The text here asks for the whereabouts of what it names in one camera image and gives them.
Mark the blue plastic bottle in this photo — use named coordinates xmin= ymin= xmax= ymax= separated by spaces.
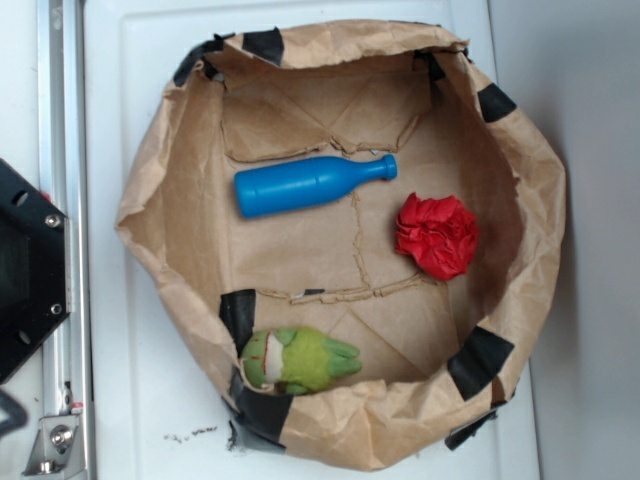
xmin=234 ymin=154 xmax=398 ymax=218

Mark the red crumpled paper ball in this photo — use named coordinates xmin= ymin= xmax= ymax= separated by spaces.
xmin=395 ymin=192 xmax=479 ymax=281

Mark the green plush toy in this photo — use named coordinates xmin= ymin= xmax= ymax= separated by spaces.
xmin=240 ymin=327 xmax=363 ymax=395

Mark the brown paper bag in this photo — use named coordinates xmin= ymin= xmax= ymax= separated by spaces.
xmin=116 ymin=20 xmax=566 ymax=471

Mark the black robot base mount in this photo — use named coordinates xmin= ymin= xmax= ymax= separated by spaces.
xmin=1 ymin=161 xmax=69 ymax=383

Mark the aluminium frame rail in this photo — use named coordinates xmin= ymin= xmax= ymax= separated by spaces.
xmin=36 ymin=1 xmax=98 ymax=479

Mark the metal corner bracket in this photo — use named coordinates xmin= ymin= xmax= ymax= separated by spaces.
xmin=21 ymin=414 xmax=85 ymax=479

